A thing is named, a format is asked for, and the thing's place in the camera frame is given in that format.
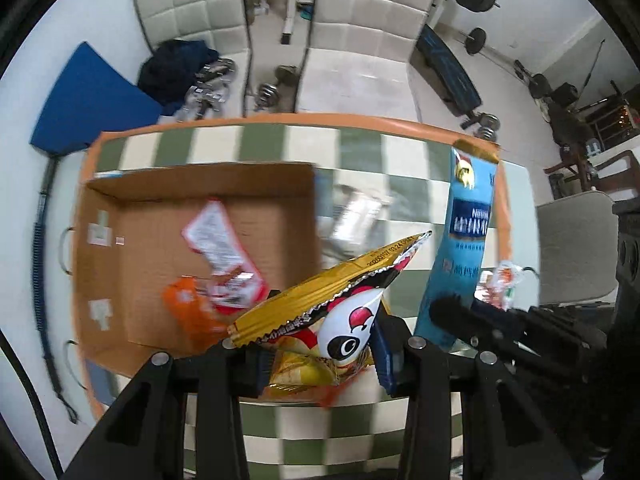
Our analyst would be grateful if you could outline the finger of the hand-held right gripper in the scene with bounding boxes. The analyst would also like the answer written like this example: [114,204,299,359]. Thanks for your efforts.
[429,296,531,348]

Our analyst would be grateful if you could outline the dark exercise machine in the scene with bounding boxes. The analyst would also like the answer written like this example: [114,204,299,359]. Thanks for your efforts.
[547,82,601,161]

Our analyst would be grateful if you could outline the small black barbell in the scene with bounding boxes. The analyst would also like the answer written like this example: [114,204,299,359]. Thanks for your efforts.
[460,27,518,68]

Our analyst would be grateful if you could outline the black weight bench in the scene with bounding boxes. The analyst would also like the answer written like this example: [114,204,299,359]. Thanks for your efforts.
[415,24,483,116]

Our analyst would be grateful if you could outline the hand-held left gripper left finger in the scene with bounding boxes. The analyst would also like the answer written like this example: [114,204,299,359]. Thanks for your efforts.
[60,289,281,480]

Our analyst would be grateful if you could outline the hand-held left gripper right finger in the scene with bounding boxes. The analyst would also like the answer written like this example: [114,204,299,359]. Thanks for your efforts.
[370,300,588,480]

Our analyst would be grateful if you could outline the dark dumbbell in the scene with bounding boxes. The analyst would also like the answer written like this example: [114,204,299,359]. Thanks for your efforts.
[252,64,301,111]

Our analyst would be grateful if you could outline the red white snack packet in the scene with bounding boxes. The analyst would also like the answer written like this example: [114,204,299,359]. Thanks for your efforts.
[181,200,266,308]

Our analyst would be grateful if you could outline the wooden chair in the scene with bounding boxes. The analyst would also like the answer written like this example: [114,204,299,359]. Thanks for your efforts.
[545,150,640,191]

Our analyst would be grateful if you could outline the wire shelf rack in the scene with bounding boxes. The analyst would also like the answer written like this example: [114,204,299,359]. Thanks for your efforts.
[585,95,640,151]

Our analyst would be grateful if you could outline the grey chair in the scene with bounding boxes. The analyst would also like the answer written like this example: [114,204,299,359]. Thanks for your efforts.
[535,190,618,306]

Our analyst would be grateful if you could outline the small orange white snack packet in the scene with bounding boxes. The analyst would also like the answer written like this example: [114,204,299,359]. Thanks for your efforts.
[475,260,526,311]

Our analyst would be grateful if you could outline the cardboard box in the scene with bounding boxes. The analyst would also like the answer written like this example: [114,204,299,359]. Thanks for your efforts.
[72,162,323,376]

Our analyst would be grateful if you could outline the black weight plates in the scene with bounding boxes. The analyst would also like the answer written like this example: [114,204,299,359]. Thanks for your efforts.
[515,60,551,98]

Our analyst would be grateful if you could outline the dark blue clothing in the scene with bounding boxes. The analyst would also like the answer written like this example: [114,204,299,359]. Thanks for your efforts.
[137,39,221,108]

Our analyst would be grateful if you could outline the grey dumbbell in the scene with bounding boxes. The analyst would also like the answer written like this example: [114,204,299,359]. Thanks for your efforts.
[460,111,501,143]

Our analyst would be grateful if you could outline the white padded chair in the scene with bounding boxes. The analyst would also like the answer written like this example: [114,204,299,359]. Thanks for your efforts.
[295,0,441,123]
[134,0,253,116]

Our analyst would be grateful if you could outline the green white checkered tablecloth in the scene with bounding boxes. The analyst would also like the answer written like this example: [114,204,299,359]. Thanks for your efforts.
[74,112,513,480]

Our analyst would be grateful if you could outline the blue mat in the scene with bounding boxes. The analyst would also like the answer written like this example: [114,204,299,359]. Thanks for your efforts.
[30,41,166,156]

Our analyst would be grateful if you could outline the white bench frame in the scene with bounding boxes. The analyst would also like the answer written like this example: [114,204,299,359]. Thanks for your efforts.
[280,0,301,46]

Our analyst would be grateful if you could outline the yellow panda snack packet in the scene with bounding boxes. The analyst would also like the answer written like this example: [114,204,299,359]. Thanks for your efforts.
[227,232,433,406]

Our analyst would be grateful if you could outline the tall blue snack packet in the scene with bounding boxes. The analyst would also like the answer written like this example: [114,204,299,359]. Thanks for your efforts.
[412,140,501,351]

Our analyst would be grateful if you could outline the chrome dumbbell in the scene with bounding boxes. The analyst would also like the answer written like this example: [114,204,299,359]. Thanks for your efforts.
[192,57,236,83]
[175,82,231,121]

